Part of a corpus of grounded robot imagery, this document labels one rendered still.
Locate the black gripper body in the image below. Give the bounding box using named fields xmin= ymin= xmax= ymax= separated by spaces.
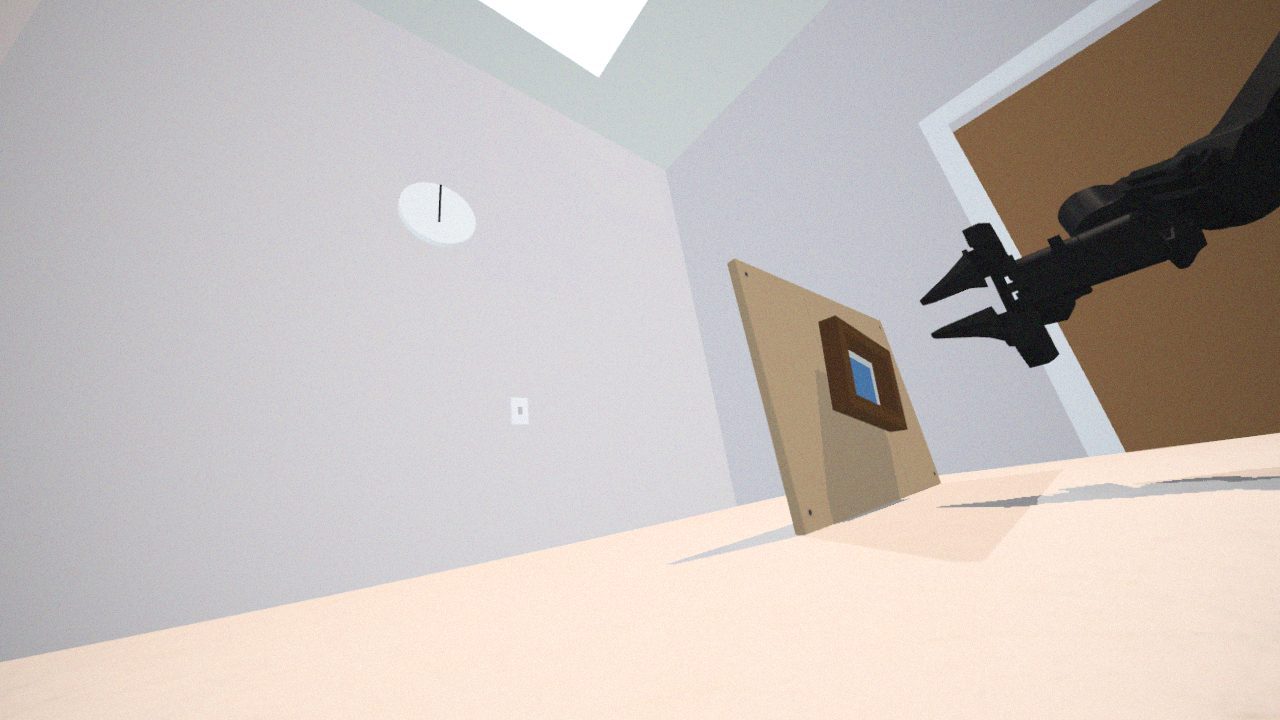
xmin=963 ymin=223 xmax=1101 ymax=368

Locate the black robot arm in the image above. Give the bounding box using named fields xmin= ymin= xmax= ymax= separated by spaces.
xmin=1059 ymin=32 xmax=1280 ymax=282

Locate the tan wooden board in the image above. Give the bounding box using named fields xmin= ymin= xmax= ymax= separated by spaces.
xmin=727 ymin=258 xmax=942 ymax=536

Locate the brown wooden picture frame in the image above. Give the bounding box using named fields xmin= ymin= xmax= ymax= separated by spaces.
xmin=818 ymin=315 xmax=908 ymax=432

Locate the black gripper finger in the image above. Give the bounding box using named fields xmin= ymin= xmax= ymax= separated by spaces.
xmin=931 ymin=306 xmax=1015 ymax=346
xmin=920 ymin=249 xmax=988 ymax=306

